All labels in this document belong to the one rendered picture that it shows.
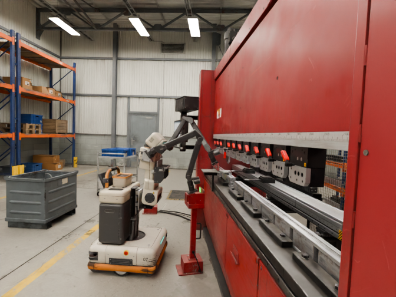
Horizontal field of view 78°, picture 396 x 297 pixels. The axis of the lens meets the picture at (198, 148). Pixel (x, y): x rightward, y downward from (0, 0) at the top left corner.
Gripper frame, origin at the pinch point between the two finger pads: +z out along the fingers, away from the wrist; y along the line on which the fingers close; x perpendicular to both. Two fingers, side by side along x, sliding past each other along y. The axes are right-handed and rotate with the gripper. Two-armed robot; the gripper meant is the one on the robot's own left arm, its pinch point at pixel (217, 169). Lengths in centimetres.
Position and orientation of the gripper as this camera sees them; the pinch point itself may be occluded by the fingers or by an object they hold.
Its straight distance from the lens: 266.0
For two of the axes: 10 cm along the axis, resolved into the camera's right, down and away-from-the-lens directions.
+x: -9.0, 4.3, -0.6
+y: -0.8, -0.4, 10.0
